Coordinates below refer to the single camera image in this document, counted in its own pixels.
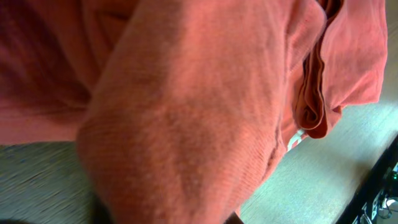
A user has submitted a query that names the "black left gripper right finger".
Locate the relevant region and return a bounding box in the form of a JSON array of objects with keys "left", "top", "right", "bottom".
[{"left": 224, "top": 212, "right": 244, "bottom": 224}]

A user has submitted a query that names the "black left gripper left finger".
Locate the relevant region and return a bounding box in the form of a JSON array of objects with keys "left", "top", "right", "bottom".
[{"left": 90, "top": 194, "right": 113, "bottom": 224}]

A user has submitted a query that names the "red orange t-shirt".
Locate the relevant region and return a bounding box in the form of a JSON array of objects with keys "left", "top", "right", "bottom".
[{"left": 1, "top": 0, "right": 387, "bottom": 223}]

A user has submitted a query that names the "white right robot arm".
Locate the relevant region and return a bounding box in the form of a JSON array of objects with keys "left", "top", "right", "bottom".
[{"left": 336, "top": 138, "right": 397, "bottom": 224}]

